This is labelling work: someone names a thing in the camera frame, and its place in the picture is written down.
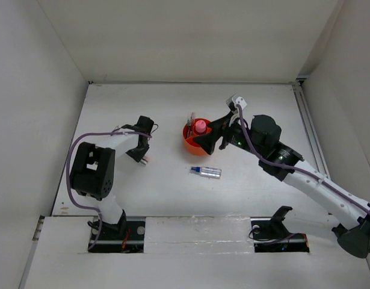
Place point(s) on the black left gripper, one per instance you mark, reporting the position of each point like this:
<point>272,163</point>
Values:
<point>139,155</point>

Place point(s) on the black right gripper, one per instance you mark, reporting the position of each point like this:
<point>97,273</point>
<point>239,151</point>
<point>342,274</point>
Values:
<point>208,141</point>

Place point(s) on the pink cap glue bottle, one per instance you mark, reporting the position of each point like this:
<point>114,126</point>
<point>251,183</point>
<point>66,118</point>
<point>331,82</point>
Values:
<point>200,127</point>

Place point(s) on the green pen refill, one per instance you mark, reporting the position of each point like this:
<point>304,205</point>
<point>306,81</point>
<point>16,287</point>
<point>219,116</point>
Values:
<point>189,130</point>

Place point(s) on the white pink stapler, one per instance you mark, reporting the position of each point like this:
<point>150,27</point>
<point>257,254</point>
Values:
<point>145,160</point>

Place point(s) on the blue cap clear glue bottle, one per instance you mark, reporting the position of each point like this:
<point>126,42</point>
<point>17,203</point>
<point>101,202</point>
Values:
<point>207,172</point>

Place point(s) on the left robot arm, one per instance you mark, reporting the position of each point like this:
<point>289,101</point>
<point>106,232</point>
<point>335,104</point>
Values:
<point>93,167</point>

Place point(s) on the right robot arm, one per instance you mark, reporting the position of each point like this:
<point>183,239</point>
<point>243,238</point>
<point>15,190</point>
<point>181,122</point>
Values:
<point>287,165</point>

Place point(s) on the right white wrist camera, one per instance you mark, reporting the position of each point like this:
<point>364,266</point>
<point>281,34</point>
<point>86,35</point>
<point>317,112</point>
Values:
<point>234,101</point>

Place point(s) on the aluminium rail right side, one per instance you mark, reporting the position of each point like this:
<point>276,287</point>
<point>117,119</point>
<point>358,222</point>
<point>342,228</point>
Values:
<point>314,144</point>

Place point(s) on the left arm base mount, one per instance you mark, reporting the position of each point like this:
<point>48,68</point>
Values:
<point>129,240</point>

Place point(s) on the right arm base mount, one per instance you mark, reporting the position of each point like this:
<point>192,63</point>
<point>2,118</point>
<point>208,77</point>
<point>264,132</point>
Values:
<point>269,234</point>

